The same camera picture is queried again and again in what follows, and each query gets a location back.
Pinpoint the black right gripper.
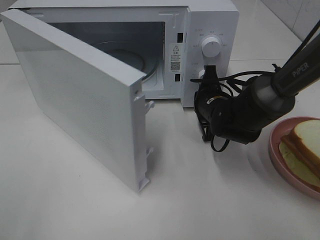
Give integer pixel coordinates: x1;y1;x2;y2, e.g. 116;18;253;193
191;65;259;145

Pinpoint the pink round plate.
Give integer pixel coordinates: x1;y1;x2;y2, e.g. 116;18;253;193
268;116;320;201

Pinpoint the white microwave door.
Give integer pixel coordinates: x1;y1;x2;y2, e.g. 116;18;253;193
0;9;155;192

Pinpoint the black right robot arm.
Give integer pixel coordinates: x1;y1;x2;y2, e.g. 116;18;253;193
191;23;320;152

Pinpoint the white lower timer knob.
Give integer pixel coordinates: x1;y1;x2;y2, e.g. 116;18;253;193
198;69;205;79

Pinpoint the white bread top slice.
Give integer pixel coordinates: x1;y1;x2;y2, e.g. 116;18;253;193
289;119;320;169

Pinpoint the white upper power knob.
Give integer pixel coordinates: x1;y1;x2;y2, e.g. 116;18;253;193
201;36;222;58

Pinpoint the white warning label sticker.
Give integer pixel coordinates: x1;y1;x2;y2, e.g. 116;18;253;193
169;43;184;72

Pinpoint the white microwave oven body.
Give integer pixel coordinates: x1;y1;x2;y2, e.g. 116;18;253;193
6;0;239;108

